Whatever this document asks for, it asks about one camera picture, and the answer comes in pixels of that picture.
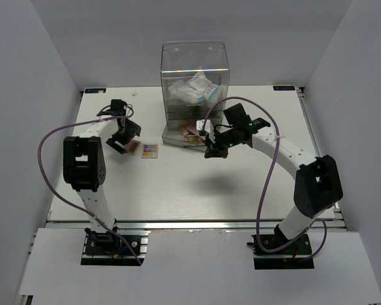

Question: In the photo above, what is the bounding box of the purple cable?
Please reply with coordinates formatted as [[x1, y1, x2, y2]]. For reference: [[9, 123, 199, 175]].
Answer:
[[201, 97, 327, 262], [37, 106, 144, 266]]

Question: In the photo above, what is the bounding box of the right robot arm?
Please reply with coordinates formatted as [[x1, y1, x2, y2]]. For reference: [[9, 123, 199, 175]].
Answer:
[[196, 104, 343, 254]]

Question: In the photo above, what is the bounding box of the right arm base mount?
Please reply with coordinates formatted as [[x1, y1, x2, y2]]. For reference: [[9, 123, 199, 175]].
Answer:
[[246, 233, 314, 270]]

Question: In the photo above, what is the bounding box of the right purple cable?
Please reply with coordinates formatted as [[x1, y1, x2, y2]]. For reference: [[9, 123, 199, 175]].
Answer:
[[201, 97, 327, 262]]

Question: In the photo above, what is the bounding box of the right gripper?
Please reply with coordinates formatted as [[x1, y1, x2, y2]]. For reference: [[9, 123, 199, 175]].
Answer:
[[204, 127, 239, 159]]

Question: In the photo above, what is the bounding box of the four-pan nude palette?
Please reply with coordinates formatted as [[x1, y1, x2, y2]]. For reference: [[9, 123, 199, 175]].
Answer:
[[124, 140, 141, 156]]

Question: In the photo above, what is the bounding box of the cotton pad bag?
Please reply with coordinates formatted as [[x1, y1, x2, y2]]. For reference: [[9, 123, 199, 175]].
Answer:
[[168, 79, 204, 104], [188, 71, 223, 107]]

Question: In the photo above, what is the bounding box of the aluminium table rail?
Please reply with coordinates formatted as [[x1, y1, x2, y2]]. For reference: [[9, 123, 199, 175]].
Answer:
[[45, 219, 347, 230]]

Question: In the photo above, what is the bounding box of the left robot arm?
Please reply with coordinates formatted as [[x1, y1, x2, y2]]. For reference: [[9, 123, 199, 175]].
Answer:
[[63, 99, 141, 254]]

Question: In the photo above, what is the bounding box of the blue label sticker right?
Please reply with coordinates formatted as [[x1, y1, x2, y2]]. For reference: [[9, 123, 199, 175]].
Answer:
[[273, 85, 296, 91]]

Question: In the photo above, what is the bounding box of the brown eyeshadow palette long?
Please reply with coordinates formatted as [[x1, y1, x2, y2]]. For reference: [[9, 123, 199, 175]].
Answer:
[[184, 135, 205, 145]]

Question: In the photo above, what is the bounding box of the blue label sticker left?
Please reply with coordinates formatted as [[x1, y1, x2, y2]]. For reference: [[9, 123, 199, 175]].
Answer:
[[84, 88, 106, 94]]

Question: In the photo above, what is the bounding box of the round-pan orange palette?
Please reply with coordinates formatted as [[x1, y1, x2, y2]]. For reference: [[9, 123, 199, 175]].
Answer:
[[178, 121, 192, 136]]

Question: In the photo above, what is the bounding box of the pink blush palette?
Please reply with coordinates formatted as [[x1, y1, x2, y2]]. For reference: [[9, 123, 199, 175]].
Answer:
[[186, 121, 206, 140]]

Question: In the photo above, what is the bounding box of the blue label sticker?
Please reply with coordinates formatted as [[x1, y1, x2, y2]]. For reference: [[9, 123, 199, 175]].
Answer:
[[273, 85, 296, 91], [84, 88, 106, 94]]

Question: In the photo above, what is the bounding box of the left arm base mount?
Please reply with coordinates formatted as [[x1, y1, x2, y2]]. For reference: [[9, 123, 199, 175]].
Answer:
[[81, 228, 140, 267]]

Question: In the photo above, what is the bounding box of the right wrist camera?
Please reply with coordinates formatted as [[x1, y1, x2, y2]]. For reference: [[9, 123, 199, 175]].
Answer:
[[196, 119, 215, 146]]

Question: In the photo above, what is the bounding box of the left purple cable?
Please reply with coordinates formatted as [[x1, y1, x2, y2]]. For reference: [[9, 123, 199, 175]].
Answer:
[[37, 106, 144, 266]]

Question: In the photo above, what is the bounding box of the clear acrylic drawer organizer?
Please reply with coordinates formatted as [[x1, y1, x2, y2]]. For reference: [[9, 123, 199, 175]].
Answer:
[[160, 40, 230, 151]]

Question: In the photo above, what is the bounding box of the glitter nine-pan palette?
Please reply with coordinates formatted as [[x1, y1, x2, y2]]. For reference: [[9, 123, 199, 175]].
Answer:
[[142, 144, 159, 159]]

